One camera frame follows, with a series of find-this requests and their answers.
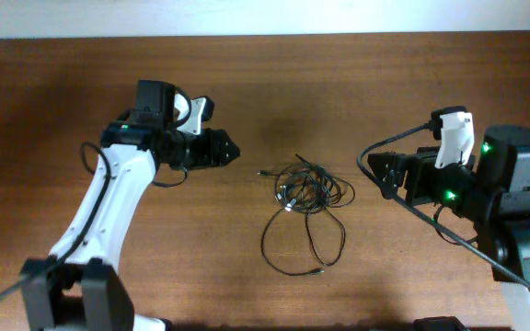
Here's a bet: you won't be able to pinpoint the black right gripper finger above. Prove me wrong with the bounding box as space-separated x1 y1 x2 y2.
375 170 407 200
367 152 406 177

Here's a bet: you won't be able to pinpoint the black usb cables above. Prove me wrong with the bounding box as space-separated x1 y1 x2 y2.
257 153 356 278

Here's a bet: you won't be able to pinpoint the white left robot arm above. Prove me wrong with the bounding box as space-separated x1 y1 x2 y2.
20 80 240 331

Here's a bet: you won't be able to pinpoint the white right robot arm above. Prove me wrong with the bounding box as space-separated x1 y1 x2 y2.
357 125 530 330

